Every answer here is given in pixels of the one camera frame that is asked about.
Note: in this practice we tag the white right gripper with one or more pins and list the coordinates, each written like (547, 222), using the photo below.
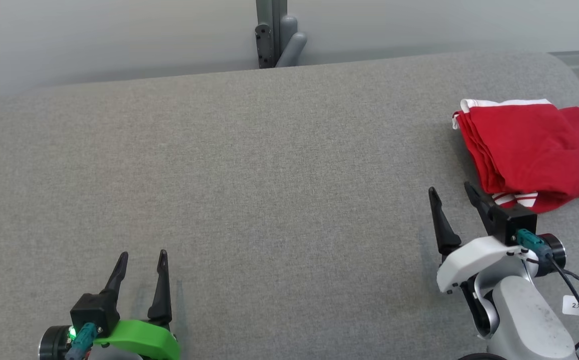
(474, 260)

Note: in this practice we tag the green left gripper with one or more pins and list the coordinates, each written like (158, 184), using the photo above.
(144, 337)

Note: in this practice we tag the red jersey with striped trim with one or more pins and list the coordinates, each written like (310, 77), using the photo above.
(549, 202)

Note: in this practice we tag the red shorts with white band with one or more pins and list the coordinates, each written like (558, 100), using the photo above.
(519, 145)

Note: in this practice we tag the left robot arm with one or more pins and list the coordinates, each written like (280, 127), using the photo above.
(51, 345)

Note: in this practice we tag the grey fabric sofa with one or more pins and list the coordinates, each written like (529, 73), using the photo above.
(269, 200)

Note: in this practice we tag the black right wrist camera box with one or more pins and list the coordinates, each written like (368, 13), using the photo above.
(514, 222)

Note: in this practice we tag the teal right camera connector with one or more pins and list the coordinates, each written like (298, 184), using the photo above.
(532, 242)

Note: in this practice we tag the teal camera connector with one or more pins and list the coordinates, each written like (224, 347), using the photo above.
(81, 342)
(532, 242)

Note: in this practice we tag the teal left camera connector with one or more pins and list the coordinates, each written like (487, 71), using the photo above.
(81, 342)

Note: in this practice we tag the grey metal frame post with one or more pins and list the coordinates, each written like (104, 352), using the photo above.
(271, 35)

